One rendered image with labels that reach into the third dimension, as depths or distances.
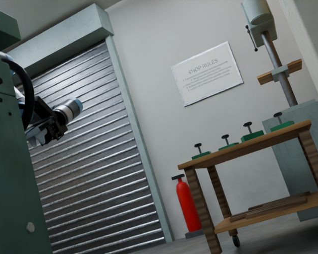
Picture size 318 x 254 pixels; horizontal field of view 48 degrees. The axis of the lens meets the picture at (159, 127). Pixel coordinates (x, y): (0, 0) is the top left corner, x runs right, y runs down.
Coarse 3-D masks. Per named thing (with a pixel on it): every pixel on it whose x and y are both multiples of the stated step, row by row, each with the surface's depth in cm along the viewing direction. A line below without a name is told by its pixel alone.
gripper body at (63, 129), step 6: (60, 114) 130; (42, 120) 122; (54, 120) 125; (60, 120) 131; (66, 120) 131; (48, 126) 122; (54, 126) 125; (60, 126) 126; (66, 126) 132; (48, 132) 122; (54, 132) 124; (60, 132) 125; (48, 138) 123; (54, 138) 123; (60, 138) 124
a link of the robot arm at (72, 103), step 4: (68, 100) 140; (72, 100) 140; (76, 100) 142; (60, 104) 139; (64, 104) 136; (68, 104) 136; (72, 104) 138; (76, 104) 140; (80, 104) 143; (72, 108) 136; (76, 108) 139; (80, 108) 142; (72, 112) 135; (76, 112) 139; (80, 112) 144; (76, 116) 141
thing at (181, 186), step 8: (176, 176) 355; (184, 184) 351; (176, 192) 353; (184, 192) 347; (184, 200) 346; (192, 200) 348; (184, 208) 345; (192, 208) 344; (184, 216) 347; (192, 216) 342; (192, 224) 341; (200, 224) 343; (192, 232) 338; (200, 232) 335
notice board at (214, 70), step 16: (224, 48) 360; (192, 64) 371; (208, 64) 364; (224, 64) 358; (176, 80) 376; (192, 80) 369; (208, 80) 363; (224, 80) 357; (240, 80) 351; (192, 96) 368; (208, 96) 362
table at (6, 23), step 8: (0, 16) 83; (8, 16) 86; (0, 24) 82; (8, 24) 85; (16, 24) 88; (0, 32) 82; (8, 32) 84; (16, 32) 87; (0, 40) 85; (8, 40) 86; (16, 40) 87; (0, 48) 88
